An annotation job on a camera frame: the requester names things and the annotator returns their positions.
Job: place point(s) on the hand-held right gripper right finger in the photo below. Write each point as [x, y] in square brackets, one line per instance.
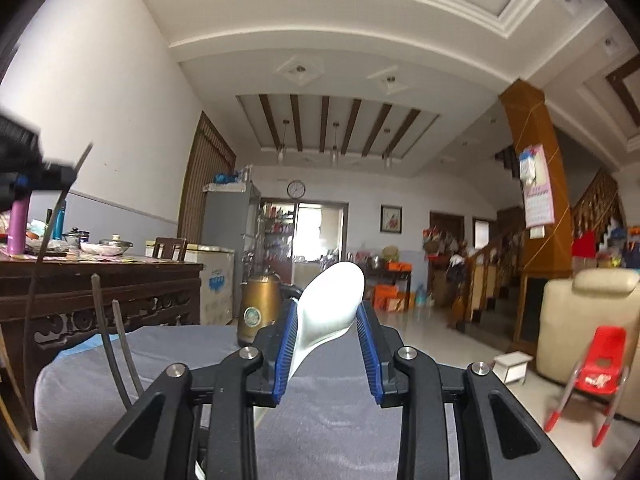
[370, 355]

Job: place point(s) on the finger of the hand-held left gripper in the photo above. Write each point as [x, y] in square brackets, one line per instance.
[47, 176]

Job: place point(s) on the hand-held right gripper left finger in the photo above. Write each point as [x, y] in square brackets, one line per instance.
[286, 355]

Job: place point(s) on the white spoon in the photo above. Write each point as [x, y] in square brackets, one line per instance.
[330, 305]

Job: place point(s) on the teal bottle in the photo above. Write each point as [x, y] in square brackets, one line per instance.
[59, 222]

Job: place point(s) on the golden kettle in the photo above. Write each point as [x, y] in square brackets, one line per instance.
[257, 310]

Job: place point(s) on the purple thermos bottle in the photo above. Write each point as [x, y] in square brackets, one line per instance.
[18, 225]

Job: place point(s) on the metal pot with lid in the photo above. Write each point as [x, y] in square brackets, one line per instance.
[76, 237]

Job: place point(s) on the dark side table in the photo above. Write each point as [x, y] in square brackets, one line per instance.
[387, 285]

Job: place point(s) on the blue water jug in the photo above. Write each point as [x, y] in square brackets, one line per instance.
[425, 297]

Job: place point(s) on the grey table cloth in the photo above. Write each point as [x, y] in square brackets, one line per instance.
[325, 435]

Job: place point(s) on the pan with glass lid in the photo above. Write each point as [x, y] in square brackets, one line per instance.
[116, 245]

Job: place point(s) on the white chest freezer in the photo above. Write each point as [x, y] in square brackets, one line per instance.
[215, 280]

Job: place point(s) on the glass display cabinet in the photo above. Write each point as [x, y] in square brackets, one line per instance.
[277, 240]

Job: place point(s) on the dark carved wooden table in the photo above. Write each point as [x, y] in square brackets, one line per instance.
[100, 285]

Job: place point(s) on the small white stool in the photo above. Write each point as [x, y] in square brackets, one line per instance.
[512, 365]

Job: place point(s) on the wooden chair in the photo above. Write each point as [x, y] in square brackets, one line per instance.
[170, 250]

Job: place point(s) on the grey refrigerator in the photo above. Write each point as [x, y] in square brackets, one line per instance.
[227, 220]

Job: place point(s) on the wooden staircase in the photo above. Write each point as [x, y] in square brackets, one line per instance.
[495, 270]

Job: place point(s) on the wooden slatted door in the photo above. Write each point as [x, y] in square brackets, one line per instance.
[205, 185]

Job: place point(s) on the pendant lamp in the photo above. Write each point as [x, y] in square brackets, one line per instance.
[386, 157]
[334, 155]
[281, 152]

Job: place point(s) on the wooden pillar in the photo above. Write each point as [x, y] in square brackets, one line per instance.
[545, 260]

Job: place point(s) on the cream armchair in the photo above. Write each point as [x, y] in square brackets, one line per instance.
[590, 310]

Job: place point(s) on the red child chair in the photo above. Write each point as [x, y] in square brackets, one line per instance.
[602, 360]

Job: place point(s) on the framed wall picture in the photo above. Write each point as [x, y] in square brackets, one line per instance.
[391, 219]

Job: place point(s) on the round wall clock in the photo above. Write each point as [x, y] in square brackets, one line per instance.
[296, 189]

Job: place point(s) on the pink wall calendar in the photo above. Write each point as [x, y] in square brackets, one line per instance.
[539, 195]

